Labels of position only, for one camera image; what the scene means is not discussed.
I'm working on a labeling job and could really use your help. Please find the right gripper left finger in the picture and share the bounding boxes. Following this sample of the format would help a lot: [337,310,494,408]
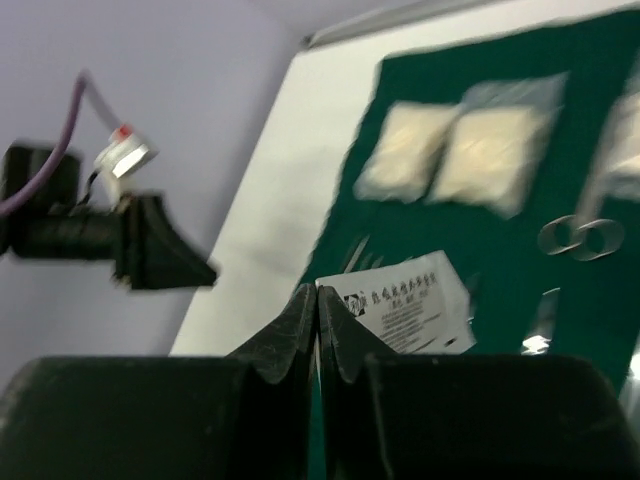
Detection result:
[1,285,316,479]

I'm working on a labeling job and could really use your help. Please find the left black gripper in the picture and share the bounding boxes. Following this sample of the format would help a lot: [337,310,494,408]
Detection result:
[113,194,218,291]

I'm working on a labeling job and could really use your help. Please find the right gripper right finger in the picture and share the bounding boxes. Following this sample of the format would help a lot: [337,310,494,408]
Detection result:
[318,287,630,479]

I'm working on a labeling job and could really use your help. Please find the white printed sachet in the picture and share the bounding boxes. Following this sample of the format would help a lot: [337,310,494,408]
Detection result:
[316,250,476,354]

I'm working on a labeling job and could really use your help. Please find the cotton ball bag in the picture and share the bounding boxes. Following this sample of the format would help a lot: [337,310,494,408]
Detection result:
[602,70,639,203]
[353,102,459,203]
[426,72,569,219]

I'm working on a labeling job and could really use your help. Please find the small steel scissors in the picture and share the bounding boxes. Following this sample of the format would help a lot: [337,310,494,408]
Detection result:
[537,167,625,262]

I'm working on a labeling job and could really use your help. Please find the dark green surgical cloth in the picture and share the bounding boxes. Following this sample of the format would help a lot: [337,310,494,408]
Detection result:
[294,9,640,480]

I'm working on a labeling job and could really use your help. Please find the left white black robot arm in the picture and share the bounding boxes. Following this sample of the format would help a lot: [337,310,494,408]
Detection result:
[1,153,218,291]

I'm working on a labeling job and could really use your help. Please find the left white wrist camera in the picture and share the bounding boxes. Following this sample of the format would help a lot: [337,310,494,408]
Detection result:
[94,124,158,204]

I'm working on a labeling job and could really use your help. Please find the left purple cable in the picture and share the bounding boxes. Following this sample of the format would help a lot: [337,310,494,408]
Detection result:
[0,69,96,216]

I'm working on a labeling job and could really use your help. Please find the back aluminium frame rail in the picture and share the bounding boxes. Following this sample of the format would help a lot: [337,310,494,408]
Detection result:
[301,0,494,50]

